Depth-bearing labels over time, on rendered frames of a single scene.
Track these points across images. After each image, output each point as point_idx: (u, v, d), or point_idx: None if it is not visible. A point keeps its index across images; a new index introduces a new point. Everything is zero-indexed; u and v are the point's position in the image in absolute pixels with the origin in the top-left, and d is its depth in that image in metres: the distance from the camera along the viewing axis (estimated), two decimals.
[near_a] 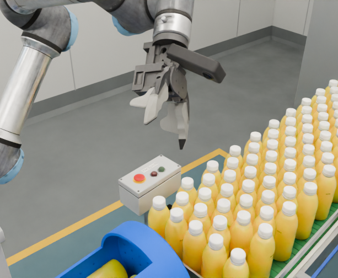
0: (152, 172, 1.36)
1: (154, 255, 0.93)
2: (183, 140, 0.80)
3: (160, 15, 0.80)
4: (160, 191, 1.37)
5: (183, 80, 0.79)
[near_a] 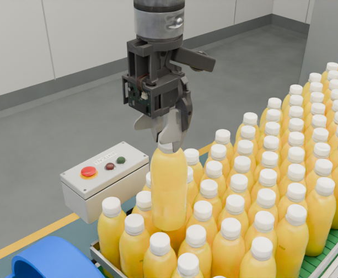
0: (107, 164, 0.99)
1: None
2: None
3: (172, 14, 0.57)
4: (118, 190, 1.00)
5: None
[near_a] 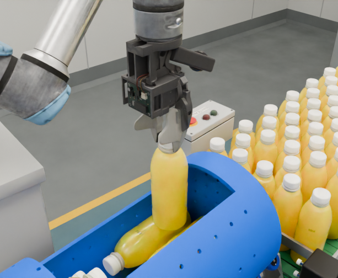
0: (204, 115, 1.20)
1: (236, 183, 0.77)
2: None
3: (171, 14, 0.57)
4: (212, 137, 1.21)
5: None
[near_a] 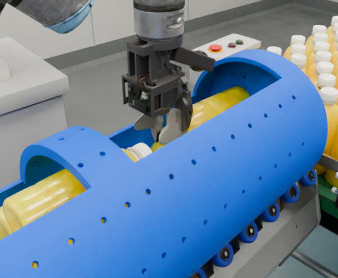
0: (230, 43, 1.15)
1: (282, 71, 0.72)
2: None
3: (172, 14, 0.58)
4: None
5: None
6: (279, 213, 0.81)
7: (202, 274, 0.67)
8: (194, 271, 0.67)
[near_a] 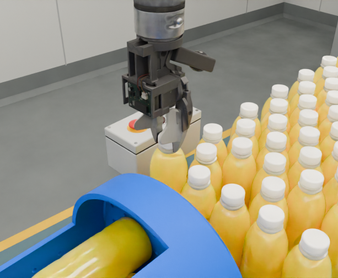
0: None
1: (172, 234, 0.45)
2: None
3: (172, 14, 0.57)
4: None
5: None
6: None
7: None
8: None
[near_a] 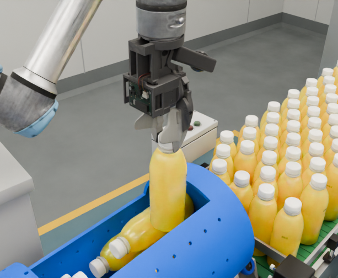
0: None
1: (212, 193, 0.83)
2: None
3: (174, 13, 0.58)
4: (196, 146, 1.27)
5: None
6: None
7: None
8: None
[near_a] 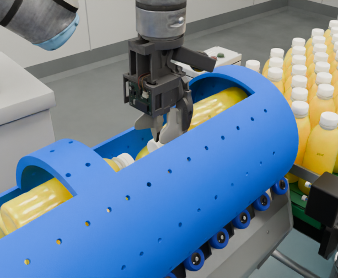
0: (212, 56, 1.21)
1: (256, 86, 0.79)
2: None
3: (173, 12, 0.58)
4: None
5: None
6: (246, 226, 0.86)
7: None
8: (171, 277, 0.73)
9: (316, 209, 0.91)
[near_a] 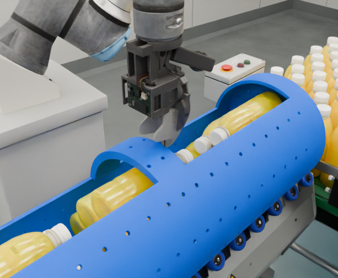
0: (239, 63, 1.33)
1: (290, 92, 0.92)
2: None
3: (171, 14, 0.57)
4: None
5: None
6: (279, 214, 0.98)
7: (223, 262, 0.86)
8: (220, 255, 0.86)
9: None
